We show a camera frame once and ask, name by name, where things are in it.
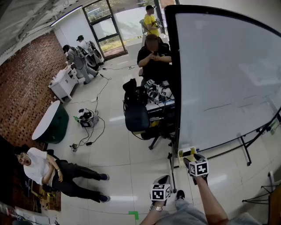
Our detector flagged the black office chair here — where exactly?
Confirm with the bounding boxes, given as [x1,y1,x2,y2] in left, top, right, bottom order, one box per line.
[122,86,176,151]

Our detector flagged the person's right forearm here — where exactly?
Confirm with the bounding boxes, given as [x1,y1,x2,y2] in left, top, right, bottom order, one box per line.
[194,175,229,225]

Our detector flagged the round white-topped green table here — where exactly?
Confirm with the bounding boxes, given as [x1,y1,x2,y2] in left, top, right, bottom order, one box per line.
[31,100,70,145]

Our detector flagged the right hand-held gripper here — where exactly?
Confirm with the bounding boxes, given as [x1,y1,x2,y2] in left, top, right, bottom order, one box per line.
[183,153,209,185]

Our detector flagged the black tripod stand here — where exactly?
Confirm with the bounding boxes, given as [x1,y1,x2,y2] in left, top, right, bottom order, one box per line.
[167,140,177,194]

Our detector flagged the floor equipment pile with headphones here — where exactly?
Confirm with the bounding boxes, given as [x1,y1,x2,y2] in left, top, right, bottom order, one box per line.
[73,108,100,129]

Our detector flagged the black backpack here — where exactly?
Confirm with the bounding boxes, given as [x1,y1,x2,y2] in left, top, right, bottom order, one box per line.
[122,78,137,94]

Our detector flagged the yellow whiteboard eraser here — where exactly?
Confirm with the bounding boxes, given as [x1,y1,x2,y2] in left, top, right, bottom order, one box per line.
[178,146,198,166]

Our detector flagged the large black-framed whiteboard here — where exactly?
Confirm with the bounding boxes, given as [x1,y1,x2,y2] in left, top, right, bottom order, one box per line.
[164,4,281,167]

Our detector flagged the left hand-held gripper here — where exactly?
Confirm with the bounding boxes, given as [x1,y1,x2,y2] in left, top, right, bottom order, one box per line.
[150,175,171,206]

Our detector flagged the black-framed glass door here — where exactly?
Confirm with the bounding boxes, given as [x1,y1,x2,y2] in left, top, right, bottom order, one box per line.
[82,0,129,62]

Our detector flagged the person's left forearm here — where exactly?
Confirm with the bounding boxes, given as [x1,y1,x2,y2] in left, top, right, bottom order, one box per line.
[139,200,168,225]

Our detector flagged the white cabinet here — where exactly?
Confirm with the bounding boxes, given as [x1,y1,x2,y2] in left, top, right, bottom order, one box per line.
[48,65,80,103]

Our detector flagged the black metal-frame chair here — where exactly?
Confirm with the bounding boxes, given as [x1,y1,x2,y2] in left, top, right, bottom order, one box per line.
[242,171,281,225]

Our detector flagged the spare hand-held gripper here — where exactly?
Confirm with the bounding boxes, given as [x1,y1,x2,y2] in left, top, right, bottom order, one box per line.
[153,87,174,105]
[144,79,159,97]

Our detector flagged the black floor cable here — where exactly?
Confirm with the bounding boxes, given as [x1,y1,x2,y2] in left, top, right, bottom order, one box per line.
[74,68,132,147]

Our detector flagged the person's legs in grey jeans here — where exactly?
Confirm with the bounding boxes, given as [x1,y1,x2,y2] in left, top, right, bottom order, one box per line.
[153,199,262,225]

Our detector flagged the silver wristwatch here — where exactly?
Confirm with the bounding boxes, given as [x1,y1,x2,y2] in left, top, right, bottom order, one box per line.
[149,204,164,213]

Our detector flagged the linear ceiling light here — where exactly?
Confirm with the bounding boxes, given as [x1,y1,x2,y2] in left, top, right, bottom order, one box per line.
[50,5,83,27]

